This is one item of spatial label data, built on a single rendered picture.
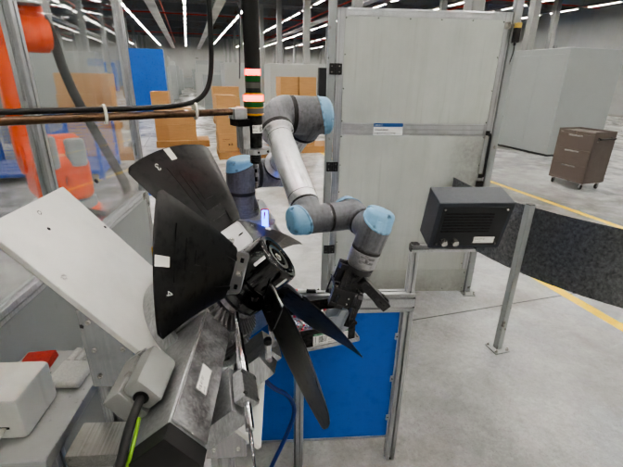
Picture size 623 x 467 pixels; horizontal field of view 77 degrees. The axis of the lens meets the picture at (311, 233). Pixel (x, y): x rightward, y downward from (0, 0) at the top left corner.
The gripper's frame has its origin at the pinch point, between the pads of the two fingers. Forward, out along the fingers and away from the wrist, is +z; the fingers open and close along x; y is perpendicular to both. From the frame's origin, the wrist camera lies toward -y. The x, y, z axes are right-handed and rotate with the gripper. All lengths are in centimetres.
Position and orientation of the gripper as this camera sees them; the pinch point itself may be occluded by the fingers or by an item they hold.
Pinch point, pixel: (341, 331)
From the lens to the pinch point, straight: 110.6
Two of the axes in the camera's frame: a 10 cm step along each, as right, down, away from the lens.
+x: 0.7, 3.6, -9.3
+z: -3.1, 8.9, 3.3
